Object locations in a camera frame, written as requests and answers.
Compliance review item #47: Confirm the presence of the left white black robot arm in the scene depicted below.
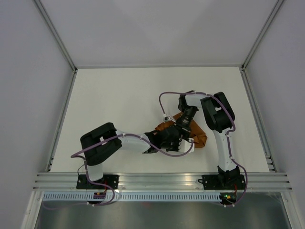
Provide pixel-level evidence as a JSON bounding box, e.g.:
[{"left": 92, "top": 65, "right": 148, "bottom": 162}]
[{"left": 80, "top": 123, "right": 183, "bottom": 189}]

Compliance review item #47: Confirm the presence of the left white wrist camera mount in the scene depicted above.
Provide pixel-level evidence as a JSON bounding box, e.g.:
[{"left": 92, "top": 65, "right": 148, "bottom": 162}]
[{"left": 179, "top": 138, "right": 195, "bottom": 153}]

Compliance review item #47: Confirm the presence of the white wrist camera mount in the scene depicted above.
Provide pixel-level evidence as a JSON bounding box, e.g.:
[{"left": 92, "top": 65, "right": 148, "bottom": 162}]
[
  {"left": 163, "top": 114, "right": 176, "bottom": 123},
  {"left": 179, "top": 138, "right": 195, "bottom": 153}
]

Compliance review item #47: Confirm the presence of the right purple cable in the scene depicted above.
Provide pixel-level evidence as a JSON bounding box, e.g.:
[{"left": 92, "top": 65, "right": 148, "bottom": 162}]
[{"left": 158, "top": 91, "right": 247, "bottom": 208}]

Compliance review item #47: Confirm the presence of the right aluminium frame post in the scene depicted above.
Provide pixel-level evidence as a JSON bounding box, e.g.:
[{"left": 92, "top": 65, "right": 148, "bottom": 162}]
[{"left": 241, "top": 0, "right": 285, "bottom": 72}]

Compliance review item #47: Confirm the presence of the aluminium mounting rail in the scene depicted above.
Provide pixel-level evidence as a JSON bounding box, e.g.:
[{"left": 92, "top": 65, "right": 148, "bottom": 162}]
[{"left": 32, "top": 172, "right": 293, "bottom": 192}]

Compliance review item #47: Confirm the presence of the purple cable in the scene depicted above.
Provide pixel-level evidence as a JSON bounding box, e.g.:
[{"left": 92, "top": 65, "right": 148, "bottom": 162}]
[
  {"left": 158, "top": 91, "right": 247, "bottom": 208},
  {"left": 42, "top": 133, "right": 194, "bottom": 210}
]

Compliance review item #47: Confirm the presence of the orange-brown cloth napkin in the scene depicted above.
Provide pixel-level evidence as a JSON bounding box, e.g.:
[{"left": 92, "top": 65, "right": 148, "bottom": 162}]
[{"left": 149, "top": 120, "right": 207, "bottom": 148}]

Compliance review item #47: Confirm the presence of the aluminium frame post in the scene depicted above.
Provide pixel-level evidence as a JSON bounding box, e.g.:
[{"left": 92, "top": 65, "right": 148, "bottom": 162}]
[
  {"left": 33, "top": 0, "right": 77, "bottom": 73},
  {"left": 241, "top": 0, "right": 285, "bottom": 72}
]

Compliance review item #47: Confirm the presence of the left aluminium frame post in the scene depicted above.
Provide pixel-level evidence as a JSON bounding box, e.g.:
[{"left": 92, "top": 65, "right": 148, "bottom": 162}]
[{"left": 33, "top": 0, "right": 77, "bottom": 73}]

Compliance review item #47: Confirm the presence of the white slotted cable duct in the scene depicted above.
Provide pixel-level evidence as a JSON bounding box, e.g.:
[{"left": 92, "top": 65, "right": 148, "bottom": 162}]
[{"left": 42, "top": 191, "right": 221, "bottom": 202}]

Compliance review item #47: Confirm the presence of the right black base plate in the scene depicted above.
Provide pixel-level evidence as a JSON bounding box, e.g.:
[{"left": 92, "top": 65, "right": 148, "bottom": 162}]
[{"left": 197, "top": 175, "right": 246, "bottom": 190}]

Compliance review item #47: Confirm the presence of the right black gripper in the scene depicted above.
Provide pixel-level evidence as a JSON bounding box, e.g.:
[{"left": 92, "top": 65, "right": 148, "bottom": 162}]
[{"left": 173, "top": 105, "right": 197, "bottom": 139}]

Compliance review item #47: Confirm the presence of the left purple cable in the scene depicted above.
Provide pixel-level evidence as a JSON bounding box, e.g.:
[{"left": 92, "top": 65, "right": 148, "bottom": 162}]
[{"left": 42, "top": 133, "right": 194, "bottom": 210}]

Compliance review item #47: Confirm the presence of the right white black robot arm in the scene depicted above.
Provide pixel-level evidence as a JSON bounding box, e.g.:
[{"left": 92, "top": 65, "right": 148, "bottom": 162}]
[{"left": 178, "top": 91, "right": 247, "bottom": 190}]

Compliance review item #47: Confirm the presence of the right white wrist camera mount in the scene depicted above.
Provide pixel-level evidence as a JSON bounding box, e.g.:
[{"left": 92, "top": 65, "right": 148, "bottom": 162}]
[{"left": 163, "top": 114, "right": 176, "bottom": 123}]

